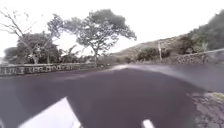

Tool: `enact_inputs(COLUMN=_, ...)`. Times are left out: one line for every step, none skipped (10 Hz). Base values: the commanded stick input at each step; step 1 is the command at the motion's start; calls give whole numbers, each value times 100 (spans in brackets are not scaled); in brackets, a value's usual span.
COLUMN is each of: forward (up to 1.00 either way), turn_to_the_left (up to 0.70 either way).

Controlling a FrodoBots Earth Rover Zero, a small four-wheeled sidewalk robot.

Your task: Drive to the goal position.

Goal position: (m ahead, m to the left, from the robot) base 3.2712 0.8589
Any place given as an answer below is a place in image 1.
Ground grassy hillside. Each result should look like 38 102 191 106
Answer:
109 34 188 63

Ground dark asphalt road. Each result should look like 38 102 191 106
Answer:
0 63 224 128

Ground dark bush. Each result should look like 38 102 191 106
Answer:
135 47 171 63

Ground large leafy tree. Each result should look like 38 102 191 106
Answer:
63 8 138 66

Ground pale pole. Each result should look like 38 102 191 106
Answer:
158 41 163 62

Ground dark clump of trees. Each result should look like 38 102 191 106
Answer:
3 32 85 65

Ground robot's own part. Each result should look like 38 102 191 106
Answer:
141 118 155 128

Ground low stone railing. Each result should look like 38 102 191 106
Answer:
0 62 108 77

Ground trees on slope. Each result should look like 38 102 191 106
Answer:
176 9 224 55

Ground cracked stone verge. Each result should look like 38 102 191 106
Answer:
189 91 224 128

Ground rough stone wall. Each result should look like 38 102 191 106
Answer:
133 48 224 66

